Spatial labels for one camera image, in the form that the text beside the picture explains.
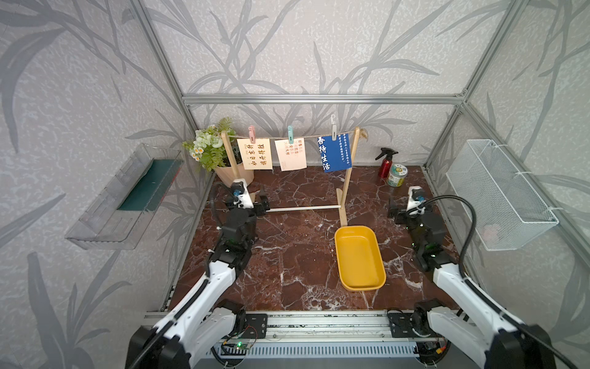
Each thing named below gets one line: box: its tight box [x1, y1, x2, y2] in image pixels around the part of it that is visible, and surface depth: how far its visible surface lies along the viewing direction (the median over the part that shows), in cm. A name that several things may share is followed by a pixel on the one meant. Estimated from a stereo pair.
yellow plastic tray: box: [334, 225, 387, 292], surface depth 90 cm
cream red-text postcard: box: [274, 137, 308, 172], surface depth 76 cm
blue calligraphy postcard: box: [317, 132, 353, 173], surface depth 75 cm
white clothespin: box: [330, 113, 338, 142], surface depth 70 cm
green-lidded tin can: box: [387, 163, 408, 188], surface depth 110 cm
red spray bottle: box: [374, 147, 399, 179], surface depth 111 cm
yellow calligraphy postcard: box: [236, 138, 273, 170], surface depth 75 cm
